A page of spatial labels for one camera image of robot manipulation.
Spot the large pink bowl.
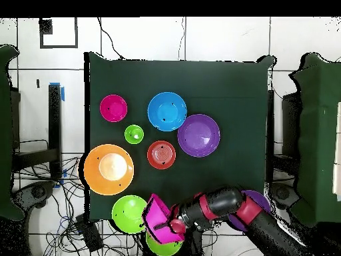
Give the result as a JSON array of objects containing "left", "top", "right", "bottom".
[{"left": 141, "top": 193, "right": 186, "bottom": 245}]

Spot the green bowl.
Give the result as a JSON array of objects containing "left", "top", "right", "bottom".
[
  {"left": 145, "top": 231, "right": 184, "bottom": 256},
  {"left": 111, "top": 195, "right": 149, "bottom": 235}
]

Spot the purple bowl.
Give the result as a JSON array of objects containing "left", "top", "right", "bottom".
[
  {"left": 228, "top": 189, "right": 272, "bottom": 232},
  {"left": 176, "top": 113, "right": 221, "bottom": 158}
]

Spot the large orange bowl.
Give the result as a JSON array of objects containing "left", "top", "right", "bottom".
[{"left": 83, "top": 143, "right": 135, "bottom": 197}]

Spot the small red-orange bowl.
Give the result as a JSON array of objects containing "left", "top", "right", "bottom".
[{"left": 147, "top": 140, "right": 177, "bottom": 171}]

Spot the black power strip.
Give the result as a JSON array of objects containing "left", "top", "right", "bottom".
[{"left": 75, "top": 214, "right": 104, "bottom": 253}]

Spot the green cup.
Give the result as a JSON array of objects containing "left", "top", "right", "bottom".
[{"left": 124, "top": 124, "right": 145, "bottom": 145}]

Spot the blue bowl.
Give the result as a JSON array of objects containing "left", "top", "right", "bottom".
[{"left": 147, "top": 91, "right": 188, "bottom": 133}]

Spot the small crimson bowl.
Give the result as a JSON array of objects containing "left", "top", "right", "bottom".
[{"left": 99, "top": 94, "right": 129, "bottom": 123}]

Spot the dark green table cloth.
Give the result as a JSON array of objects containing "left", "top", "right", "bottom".
[{"left": 84, "top": 51, "right": 275, "bottom": 222}]

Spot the black metal stand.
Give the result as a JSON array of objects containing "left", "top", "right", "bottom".
[
  {"left": 266, "top": 89, "right": 276, "bottom": 185},
  {"left": 11, "top": 83, "right": 63, "bottom": 182}
]

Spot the green cloth side table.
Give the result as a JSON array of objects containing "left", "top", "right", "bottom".
[
  {"left": 289, "top": 52, "right": 341, "bottom": 227},
  {"left": 0, "top": 44, "right": 25, "bottom": 222}
]

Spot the tangle of cables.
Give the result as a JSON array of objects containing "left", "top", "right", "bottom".
[{"left": 11, "top": 155, "right": 145, "bottom": 256}]

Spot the dark pedestal leg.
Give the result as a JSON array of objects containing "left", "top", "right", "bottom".
[
  {"left": 11, "top": 180, "right": 57, "bottom": 256},
  {"left": 268, "top": 182, "right": 294, "bottom": 209}
]

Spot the black floor cable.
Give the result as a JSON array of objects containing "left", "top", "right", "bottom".
[{"left": 97, "top": 17, "right": 125, "bottom": 60}]

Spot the black square frame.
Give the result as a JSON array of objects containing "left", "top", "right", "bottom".
[{"left": 39, "top": 17, "right": 79, "bottom": 49}]

